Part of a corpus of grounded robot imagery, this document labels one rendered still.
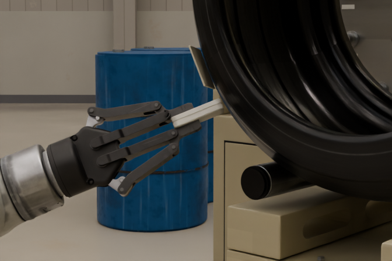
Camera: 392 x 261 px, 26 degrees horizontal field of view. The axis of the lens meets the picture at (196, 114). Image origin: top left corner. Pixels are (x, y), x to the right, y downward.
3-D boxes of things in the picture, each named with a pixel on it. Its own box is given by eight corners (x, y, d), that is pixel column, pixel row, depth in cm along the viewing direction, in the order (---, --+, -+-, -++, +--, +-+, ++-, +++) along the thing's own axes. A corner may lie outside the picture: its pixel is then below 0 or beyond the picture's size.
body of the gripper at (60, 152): (50, 149, 117) (113, 124, 117) (71, 206, 115) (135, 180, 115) (37, 138, 109) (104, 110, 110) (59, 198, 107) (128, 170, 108)
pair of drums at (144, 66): (223, 186, 585) (224, 45, 575) (242, 232, 454) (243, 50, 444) (106, 186, 581) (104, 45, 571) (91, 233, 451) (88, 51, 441)
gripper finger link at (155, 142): (94, 156, 110) (98, 166, 110) (175, 126, 111) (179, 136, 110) (99, 162, 114) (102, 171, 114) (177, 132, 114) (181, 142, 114)
